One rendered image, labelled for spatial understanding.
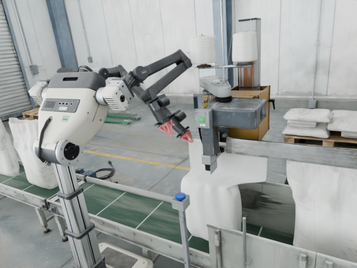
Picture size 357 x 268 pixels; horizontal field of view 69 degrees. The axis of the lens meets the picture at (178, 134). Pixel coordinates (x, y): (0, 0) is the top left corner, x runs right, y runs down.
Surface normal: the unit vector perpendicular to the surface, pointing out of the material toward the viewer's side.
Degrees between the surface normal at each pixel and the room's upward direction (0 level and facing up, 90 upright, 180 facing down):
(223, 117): 90
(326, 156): 90
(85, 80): 50
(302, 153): 90
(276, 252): 90
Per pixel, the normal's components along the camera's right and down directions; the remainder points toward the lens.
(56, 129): -0.44, -0.35
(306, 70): -0.49, 0.33
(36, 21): 0.86, 0.09
